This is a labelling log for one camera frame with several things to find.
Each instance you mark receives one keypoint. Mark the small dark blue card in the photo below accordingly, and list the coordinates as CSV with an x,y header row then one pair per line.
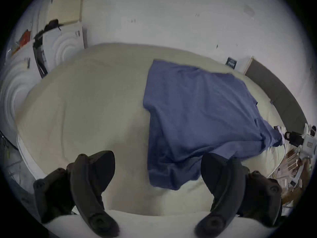
x,y
231,62

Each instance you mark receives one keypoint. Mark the person's right forearm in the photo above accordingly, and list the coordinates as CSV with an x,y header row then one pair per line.
x,y
290,196

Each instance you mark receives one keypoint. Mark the white flat board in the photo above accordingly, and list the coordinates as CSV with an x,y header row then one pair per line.
x,y
244,64

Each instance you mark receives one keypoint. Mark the dark blue shirt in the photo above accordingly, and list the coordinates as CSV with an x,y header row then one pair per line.
x,y
198,113

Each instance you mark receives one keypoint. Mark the beige cardboard box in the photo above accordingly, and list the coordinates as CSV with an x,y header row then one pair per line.
x,y
65,7

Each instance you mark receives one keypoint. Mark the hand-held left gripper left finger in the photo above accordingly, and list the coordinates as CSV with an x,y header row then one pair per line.
x,y
84,182

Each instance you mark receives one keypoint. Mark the person's right hand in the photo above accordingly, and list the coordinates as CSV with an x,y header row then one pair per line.
x,y
305,175

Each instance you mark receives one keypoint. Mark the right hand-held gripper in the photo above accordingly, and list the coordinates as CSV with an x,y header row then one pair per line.
x,y
309,142

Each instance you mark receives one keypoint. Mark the dark grey padded headboard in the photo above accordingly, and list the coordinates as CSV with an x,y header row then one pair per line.
x,y
279,90

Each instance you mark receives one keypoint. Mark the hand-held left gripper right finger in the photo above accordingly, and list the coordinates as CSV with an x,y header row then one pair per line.
x,y
227,182

